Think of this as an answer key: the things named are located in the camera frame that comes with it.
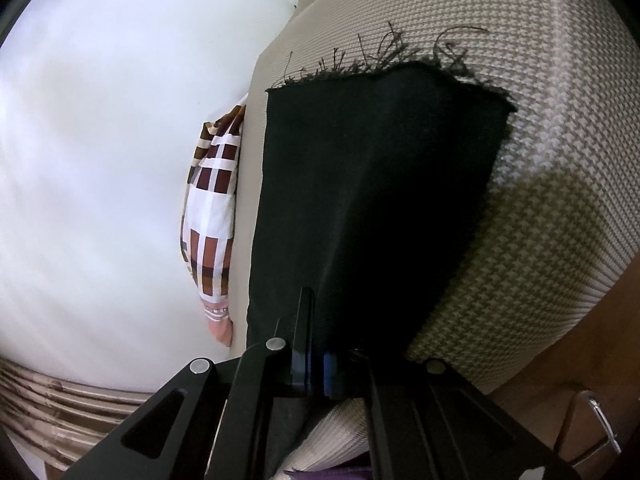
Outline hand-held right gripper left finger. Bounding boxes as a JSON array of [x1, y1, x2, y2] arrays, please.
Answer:
[[65, 287, 315, 480]]

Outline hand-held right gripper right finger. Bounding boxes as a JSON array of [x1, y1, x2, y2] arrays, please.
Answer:
[[324, 347, 582, 480]]

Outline black pants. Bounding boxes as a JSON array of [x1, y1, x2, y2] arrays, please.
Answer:
[[246, 22, 518, 476]]

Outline purple cloth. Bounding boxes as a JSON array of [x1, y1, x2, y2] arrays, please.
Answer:
[[285, 462, 373, 480]]

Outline brown white checked blanket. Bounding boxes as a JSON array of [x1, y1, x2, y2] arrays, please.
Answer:
[[177, 92, 248, 347]]

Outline beige striped cloth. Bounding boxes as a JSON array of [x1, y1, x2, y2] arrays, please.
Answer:
[[0, 357, 151, 466]]

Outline chrome metal bar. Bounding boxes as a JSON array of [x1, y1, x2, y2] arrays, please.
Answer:
[[582, 395, 623, 448]]

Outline beige houndstooth bed cover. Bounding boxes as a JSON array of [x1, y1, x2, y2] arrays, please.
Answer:
[[232, 0, 640, 473]]

